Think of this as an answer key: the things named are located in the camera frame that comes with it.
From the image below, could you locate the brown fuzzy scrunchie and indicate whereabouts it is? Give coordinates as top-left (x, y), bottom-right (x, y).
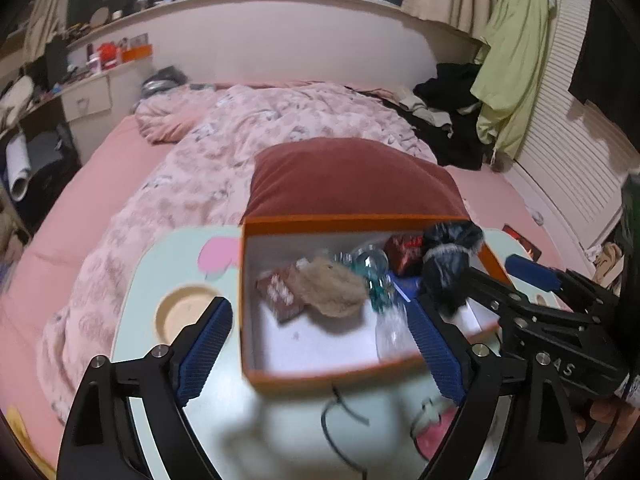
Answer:
top-left (297, 256), bottom-right (370, 318)

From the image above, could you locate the pink rose-patterned duvet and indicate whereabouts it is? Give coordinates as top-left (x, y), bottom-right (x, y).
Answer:
top-left (42, 82), bottom-right (441, 426)

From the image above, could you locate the dark green cloth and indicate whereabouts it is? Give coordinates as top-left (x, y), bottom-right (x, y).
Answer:
top-left (617, 170), bottom-right (640, 311)

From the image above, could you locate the brown drink carton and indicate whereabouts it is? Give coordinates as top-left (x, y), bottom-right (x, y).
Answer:
top-left (256, 265), bottom-right (306, 323)

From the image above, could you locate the red container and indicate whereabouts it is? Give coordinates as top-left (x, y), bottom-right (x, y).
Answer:
top-left (97, 42), bottom-right (122, 68)

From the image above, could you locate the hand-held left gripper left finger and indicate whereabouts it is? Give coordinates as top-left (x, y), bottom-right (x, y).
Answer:
top-left (59, 296), bottom-right (234, 480)

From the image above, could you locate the mint green bed tray table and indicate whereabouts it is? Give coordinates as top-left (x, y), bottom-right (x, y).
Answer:
top-left (0, 80), bottom-right (591, 461)

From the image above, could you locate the dark red card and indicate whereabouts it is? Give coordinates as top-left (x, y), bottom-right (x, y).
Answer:
top-left (501, 224), bottom-right (543, 261)

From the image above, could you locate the dark red pillow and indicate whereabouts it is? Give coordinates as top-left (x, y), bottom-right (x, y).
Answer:
top-left (240, 137), bottom-right (471, 226)

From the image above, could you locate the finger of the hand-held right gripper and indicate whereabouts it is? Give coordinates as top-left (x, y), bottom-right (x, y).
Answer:
top-left (465, 266), bottom-right (538, 313)
top-left (505, 255), bottom-right (621, 311)

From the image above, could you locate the white desk drawer unit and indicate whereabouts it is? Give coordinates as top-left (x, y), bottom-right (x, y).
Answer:
top-left (60, 72), bottom-right (113, 123)

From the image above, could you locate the grey black bag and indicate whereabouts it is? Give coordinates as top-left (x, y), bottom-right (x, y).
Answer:
top-left (141, 66), bottom-right (188, 96)

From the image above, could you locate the beige bag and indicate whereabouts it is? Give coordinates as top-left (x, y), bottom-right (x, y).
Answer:
top-left (0, 76), bottom-right (36, 126)

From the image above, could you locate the pile of black clothes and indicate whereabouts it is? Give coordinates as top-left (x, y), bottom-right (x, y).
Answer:
top-left (412, 62), bottom-right (493, 171)

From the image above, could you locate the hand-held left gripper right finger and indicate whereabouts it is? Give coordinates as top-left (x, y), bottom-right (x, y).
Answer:
top-left (406, 295), bottom-right (586, 480)

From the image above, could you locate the white paper roll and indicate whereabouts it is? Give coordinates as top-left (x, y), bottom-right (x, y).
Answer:
top-left (5, 135), bottom-right (33, 203)

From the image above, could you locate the blue box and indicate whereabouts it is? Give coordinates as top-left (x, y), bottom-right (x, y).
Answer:
top-left (392, 277), bottom-right (426, 306)

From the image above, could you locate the yellow cloth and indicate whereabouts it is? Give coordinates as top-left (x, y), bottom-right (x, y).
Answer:
top-left (0, 405), bottom-right (56, 480)

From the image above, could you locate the black monitor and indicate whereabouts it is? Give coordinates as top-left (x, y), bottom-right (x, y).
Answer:
top-left (45, 37), bottom-right (68, 88)

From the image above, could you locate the light green hanging garment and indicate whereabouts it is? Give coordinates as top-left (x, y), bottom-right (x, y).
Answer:
top-left (472, 0), bottom-right (558, 161)

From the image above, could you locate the person's right hand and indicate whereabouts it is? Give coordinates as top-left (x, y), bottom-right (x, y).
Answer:
top-left (575, 392), bottom-right (640, 436)

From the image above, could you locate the orange cardboard box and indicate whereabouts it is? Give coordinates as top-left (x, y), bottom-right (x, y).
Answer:
top-left (240, 214), bottom-right (516, 397)

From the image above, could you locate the black hanging garment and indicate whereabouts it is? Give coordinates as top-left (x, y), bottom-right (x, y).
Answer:
top-left (570, 0), bottom-right (640, 156)

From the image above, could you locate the clear plastic bag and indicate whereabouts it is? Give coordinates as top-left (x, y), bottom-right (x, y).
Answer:
top-left (375, 302), bottom-right (426, 363)

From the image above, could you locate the black drawstring pouch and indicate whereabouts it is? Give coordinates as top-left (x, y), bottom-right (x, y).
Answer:
top-left (420, 220), bottom-right (485, 318)

